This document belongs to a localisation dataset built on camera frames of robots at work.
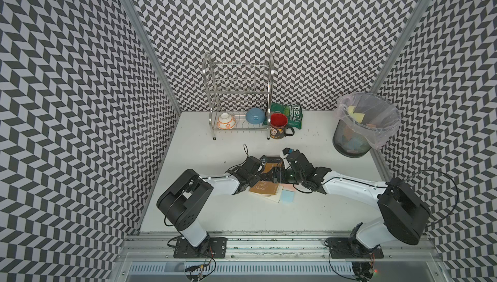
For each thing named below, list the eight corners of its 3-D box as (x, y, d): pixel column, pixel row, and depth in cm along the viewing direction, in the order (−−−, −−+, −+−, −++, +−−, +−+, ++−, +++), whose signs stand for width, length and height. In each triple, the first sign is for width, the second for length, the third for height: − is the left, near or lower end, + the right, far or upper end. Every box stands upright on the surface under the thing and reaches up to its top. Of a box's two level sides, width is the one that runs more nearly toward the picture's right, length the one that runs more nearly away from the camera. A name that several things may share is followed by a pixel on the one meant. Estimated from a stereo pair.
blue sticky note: (280, 202, 86) (281, 200, 84) (279, 191, 89) (280, 189, 87) (294, 202, 86) (295, 200, 84) (293, 191, 89) (293, 189, 87)
